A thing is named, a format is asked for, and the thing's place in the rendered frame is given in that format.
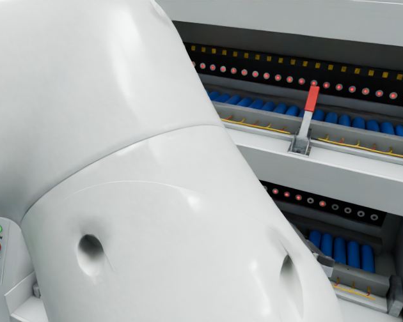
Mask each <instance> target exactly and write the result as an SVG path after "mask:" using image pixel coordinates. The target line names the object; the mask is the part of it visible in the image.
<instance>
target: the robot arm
mask: <svg viewBox="0 0 403 322"><path fill-rule="evenodd" d="M0 217H4V218H7V219H10V220H12V221H14V222H15V223H16V224H17V225H18V226H19V227H20V229H21V231H22V235H23V237H24V241H25V243H26V247H27V249H28V252H29V255H30V258H31V261H32V264H33V268H34V270H35V273H36V279H37V282H38V287H39V290H40V294H41V297H42V301H43V305H44V307H45V311H46V315H47V319H48V321H49V322H344V318H343V315H342V311H341V308H340V305H339V303H338V300H337V297H336V295H335V292H334V290H333V287H332V285H331V283H330V279H331V274H332V271H333V267H334V263H335V260H334V259H333V258H331V257H330V256H327V255H325V254H323V253H322V252H321V251H320V250H319V249H318V248H317V247H316V246H315V245H314V244H313V243H312V242H311V241H310V240H307V239H305V238H304V236H303V235H302V234H301V232H300V231H299V230H298V229H297V228H296V227H295V226H294V225H293V224H291V223H290V222H289V221H288V220H287V219H286V218H285V217H284V216H283V214H282V212H281V211H280V210H279V209H278V207H277V206H276V205H275V203H274V201H273V200H272V199H271V197H270V196H269V194H268V193H267V191H266V190H265V188H264V187H263V186H262V184H261V183H260V182H259V180H258V178H257V177H256V176H255V174H254V172H253V171H252V170H251V168H250V166H249V165H248V163H247V162H246V160H245V159H244V157H243V156H242V154H241V153H240V151H239V149H238V148H237V146H236V145H235V143H234V142H233V140H232V138H231V137H230V135H229V134H228V132H227V131H226V128H225V126H224V124H223V123H222V121H221V119H220V117H219V116H218V114H217V112H216V110H215V108H214V106H213V104H212V102H211V101H210V98H209V96H208V94H207V92H206V90H205V88H204V87H203V84H202V82H201V80H200V78H199V76H198V74H197V73H196V70H195V68H194V66H193V64H192V62H191V60H190V58H189V55H188V53H187V51H186V49H185V47H184V44H183V42H182V40H181V38H180V35H179V33H178V32H177V30H176V28H175V26H174V25H173V23H172V21H171V20H170V18H169V17H168V16H167V14H166V13H165V12H164V10H163V9H162V8H161V7H160V6H159V5H158V4H157V3H156V2H155V1H154V0H0Z"/></svg>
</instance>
